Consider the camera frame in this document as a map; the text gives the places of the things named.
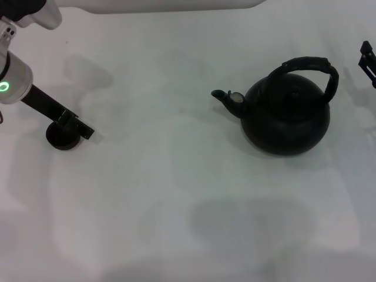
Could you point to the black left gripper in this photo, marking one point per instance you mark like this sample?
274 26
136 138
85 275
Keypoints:
41 101

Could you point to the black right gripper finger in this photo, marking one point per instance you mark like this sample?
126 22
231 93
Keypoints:
371 66

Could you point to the small dark round teacup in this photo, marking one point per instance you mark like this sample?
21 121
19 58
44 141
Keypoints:
61 142

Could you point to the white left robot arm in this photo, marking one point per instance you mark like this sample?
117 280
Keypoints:
14 73

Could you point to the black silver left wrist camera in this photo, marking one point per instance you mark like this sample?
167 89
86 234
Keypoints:
50 17

